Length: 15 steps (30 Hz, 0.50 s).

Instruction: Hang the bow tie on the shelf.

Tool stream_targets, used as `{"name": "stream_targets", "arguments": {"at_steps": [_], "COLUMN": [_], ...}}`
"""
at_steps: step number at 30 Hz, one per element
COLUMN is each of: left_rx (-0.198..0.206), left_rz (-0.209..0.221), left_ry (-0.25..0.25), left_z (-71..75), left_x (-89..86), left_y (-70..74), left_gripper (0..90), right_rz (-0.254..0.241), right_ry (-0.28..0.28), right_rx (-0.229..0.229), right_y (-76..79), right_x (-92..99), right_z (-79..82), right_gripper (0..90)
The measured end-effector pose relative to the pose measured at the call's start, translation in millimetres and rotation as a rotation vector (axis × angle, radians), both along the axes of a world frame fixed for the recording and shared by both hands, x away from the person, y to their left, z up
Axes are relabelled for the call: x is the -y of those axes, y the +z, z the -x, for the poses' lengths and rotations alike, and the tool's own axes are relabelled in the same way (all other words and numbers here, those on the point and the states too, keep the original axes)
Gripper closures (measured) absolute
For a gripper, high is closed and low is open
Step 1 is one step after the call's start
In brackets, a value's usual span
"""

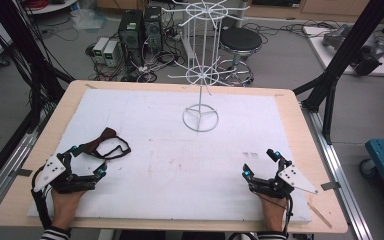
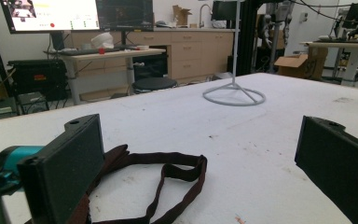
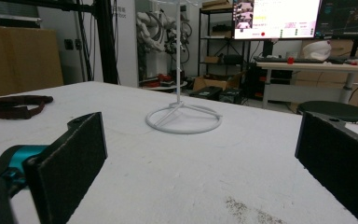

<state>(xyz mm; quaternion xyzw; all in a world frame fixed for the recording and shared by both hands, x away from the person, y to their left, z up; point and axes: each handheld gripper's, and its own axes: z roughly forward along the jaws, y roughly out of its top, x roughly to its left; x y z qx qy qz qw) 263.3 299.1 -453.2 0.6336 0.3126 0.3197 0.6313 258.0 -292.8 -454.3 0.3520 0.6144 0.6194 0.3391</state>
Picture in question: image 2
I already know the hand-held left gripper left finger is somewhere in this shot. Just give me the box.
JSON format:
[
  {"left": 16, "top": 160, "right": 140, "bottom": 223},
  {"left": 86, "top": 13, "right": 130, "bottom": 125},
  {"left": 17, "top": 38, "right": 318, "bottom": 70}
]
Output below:
[{"left": 17, "top": 113, "right": 105, "bottom": 224}]

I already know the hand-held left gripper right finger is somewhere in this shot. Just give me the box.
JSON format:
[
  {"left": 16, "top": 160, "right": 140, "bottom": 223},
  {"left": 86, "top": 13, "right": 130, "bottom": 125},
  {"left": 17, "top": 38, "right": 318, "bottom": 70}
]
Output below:
[{"left": 294, "top": 115, "right": 358, "bottom": 224}]

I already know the dark maroon fabric strap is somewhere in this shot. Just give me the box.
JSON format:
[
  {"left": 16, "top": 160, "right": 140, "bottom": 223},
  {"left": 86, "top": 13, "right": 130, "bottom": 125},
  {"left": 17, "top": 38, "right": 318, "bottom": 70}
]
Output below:
[{"left": 68, "top": 144, "right": 209, "bottom": 224}]

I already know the large black equipment case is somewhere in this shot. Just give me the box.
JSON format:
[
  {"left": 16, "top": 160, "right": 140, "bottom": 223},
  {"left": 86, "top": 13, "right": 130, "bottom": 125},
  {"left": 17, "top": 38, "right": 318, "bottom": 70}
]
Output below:
[{"left": 7, "top": 58, "right": 68, "bottom": 103}]

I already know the large open cardboard box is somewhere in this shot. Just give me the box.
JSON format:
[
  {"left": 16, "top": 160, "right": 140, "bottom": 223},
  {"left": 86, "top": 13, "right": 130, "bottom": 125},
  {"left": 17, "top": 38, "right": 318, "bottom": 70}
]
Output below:
[{"left": 273, "top": 46, "right": 329, "bottom": 80}]

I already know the white work table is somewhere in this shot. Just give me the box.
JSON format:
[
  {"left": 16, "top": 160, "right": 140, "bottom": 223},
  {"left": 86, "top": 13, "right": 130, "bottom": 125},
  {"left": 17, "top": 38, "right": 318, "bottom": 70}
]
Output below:
[{"left": 299, "top": 39, "right": 358, "bottom": 88}]

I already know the black keyboard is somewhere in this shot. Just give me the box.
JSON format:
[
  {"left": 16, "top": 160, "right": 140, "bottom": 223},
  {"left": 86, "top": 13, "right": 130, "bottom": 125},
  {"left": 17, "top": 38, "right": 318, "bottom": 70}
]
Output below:
[{"left": 53, "top": 47, "right": 121, "bottom": 57}]

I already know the light wooden desk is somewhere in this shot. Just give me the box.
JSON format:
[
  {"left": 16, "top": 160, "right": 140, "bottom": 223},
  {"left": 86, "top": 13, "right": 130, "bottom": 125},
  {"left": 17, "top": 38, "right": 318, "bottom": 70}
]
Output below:
[{"left": 45, "top": 47, "right": 167, "bottom": 105}]

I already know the round black stool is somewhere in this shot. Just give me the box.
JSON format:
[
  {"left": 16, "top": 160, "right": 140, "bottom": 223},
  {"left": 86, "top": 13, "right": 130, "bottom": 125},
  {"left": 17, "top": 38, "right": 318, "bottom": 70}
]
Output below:
[{"left": 131, "top": 77, "right": 178, "bottom": 94}]

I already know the white crumpled object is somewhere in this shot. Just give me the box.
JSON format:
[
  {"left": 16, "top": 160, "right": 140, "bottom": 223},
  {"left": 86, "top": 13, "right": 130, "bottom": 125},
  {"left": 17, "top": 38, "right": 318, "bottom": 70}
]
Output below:
[{"left": 90, "top": 32, "right": 116, "bottom": 50}]

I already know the large bright monitor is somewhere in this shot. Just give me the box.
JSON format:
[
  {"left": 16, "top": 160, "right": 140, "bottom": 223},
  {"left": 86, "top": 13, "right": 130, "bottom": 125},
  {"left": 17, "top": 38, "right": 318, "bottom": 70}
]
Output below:
[{"left": 0, "top": 0, "right": 101, "bottom": 35}]

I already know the black metal pillar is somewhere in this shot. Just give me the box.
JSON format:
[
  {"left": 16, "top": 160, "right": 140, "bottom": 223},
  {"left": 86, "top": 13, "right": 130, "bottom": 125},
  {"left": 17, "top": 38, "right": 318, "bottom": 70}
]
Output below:
[{"left": 236, "top": 0, "right": 263, "bottom": 77}]

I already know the dark screen monitor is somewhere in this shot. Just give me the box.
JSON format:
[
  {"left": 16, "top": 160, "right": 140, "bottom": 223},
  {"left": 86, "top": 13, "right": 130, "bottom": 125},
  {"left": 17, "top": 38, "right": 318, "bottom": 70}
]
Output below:
[{"left": 95, "top": 0, "right": 155, "bottom": 33}]

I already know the light wooden cabinet counter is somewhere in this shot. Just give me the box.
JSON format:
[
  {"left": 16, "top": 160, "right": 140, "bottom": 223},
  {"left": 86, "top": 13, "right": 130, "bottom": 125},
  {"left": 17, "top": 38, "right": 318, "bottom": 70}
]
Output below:
[{"left": 64, "top": 27, "right": 236, "bottom": 84}]

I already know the small black monitor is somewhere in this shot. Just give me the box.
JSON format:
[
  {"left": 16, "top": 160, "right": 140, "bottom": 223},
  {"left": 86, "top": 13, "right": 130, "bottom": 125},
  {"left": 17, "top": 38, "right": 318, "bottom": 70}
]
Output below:
[{"left": 211, "top": 0, "right": 239, "bottom": 22}]

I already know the small open cardboard box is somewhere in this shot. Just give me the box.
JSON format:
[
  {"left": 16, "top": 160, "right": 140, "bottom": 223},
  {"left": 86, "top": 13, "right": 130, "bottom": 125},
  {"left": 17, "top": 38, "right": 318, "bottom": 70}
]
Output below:
[{"left": 172, "top": 4, "right": 193, "bottom": 28}]

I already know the silver faucet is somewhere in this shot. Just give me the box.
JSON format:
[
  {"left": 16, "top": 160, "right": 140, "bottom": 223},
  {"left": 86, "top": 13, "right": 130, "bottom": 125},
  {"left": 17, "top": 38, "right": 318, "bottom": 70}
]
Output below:
[{"left": 198, "top": 3, "right": 213, "bottom": 29}]

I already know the white ring-base stand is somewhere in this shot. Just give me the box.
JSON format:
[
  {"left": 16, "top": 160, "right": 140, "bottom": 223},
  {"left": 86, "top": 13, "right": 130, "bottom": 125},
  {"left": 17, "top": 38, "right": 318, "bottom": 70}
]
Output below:
[{"left": 202, "top": 0, "right": 267, "bottom": 107}]

